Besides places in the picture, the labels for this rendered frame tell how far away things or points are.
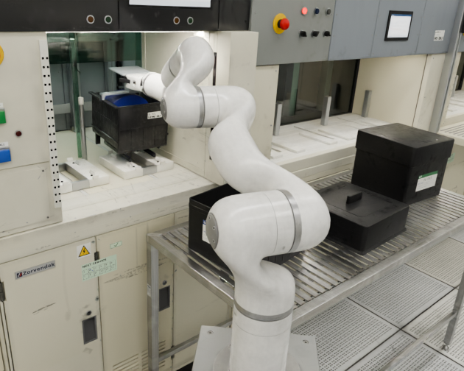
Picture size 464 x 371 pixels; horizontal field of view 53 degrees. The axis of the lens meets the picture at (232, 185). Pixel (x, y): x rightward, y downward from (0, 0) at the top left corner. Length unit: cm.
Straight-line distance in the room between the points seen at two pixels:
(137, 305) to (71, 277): 30
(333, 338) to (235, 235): 168
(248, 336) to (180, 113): 50
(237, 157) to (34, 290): 82
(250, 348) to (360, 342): 151
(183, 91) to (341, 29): 107
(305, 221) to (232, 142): 24
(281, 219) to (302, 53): 113
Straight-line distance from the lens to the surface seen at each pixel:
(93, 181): 167
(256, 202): 81
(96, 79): 237
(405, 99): 283
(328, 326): 248
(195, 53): 117
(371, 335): 250
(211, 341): 115
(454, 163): 346
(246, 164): 92
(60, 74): 230
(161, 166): 179
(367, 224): 155
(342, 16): 202
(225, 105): 110
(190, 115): 108
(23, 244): 143
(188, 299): 188
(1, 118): 128
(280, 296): 89
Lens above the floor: 151
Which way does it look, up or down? 22 degrees down
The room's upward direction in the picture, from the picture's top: 4 degrees clockwise
